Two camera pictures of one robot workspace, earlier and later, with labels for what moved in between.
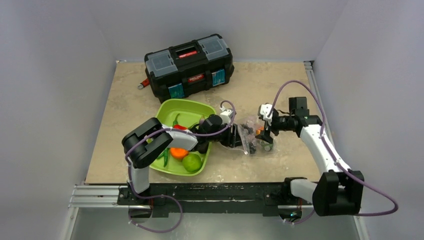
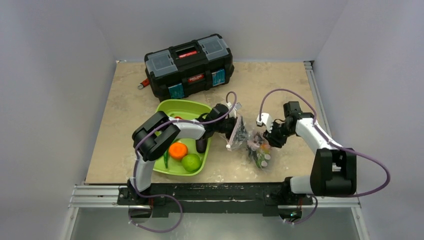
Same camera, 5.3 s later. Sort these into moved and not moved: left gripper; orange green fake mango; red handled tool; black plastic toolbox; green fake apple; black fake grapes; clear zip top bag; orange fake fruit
Moved: left gripper; black fake grapes; clear zip top bag; orange green fake mango
Not moved: green fake apple; orange fake fruit; black plastic toolbox; red handled tool
